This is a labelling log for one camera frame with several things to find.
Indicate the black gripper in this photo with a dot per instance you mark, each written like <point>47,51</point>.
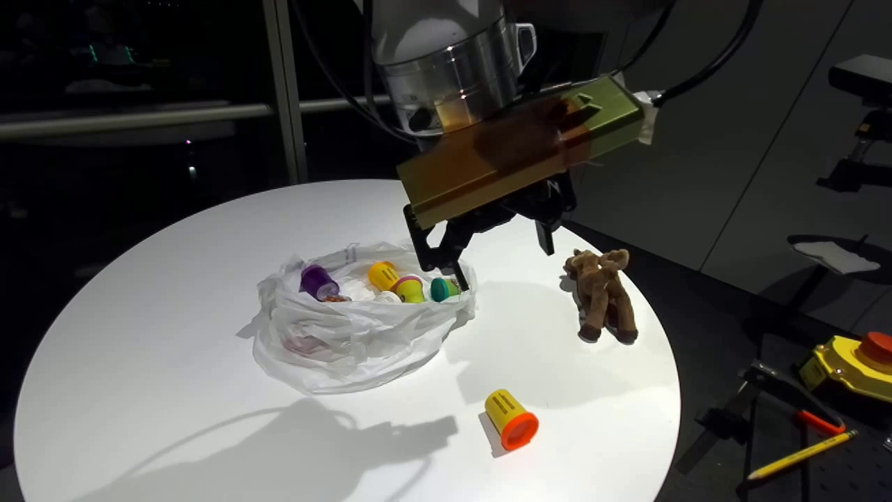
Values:
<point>506,213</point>

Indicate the teal-lidded green play-doh tub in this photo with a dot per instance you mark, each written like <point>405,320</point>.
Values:
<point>444,288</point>

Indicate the pink-lidded lime play-doh tub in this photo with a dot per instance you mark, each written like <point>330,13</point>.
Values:
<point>408,288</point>

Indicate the brown plush toy animal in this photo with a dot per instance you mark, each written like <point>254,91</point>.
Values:
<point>602,288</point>

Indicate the purple play-doh tub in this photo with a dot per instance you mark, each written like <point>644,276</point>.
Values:
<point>319,284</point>

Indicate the orange-lidded yellow play-doh tub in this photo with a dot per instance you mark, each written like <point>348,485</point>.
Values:
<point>511,421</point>

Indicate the translucent white plastic bag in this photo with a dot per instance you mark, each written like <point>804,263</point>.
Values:
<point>352,340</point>

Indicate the black clamp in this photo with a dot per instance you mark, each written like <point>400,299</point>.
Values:
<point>726,426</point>

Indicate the black hand tool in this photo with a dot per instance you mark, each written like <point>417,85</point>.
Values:
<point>776,384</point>

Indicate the white paper sheet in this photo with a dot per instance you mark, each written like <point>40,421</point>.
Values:
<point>840,255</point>

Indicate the yellow pencil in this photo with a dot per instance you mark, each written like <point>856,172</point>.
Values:
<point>801,457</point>

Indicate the yellow emergency stop box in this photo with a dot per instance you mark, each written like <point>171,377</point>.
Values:
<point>850,363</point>

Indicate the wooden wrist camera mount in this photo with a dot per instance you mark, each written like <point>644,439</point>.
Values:
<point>518,149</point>

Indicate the grey window frame post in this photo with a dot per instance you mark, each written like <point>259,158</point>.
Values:
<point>283,94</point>

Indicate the grey window rail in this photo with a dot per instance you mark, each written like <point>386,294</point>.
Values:
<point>139,118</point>

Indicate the black camera stand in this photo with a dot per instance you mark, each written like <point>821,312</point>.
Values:
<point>864,75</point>

